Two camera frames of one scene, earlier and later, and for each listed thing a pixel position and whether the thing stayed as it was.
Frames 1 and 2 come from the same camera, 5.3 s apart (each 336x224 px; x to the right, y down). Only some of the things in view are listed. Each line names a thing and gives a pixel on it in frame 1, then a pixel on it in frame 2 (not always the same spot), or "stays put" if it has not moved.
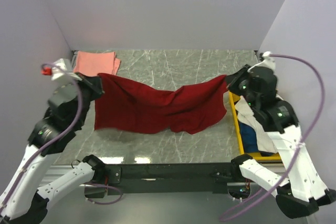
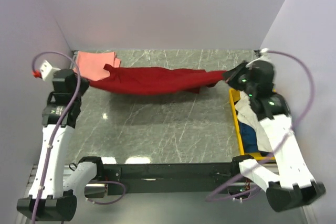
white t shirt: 246,114 stays put
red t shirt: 127,106 -> 155,80
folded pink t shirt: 93,63 stays put
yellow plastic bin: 255,156 stays put
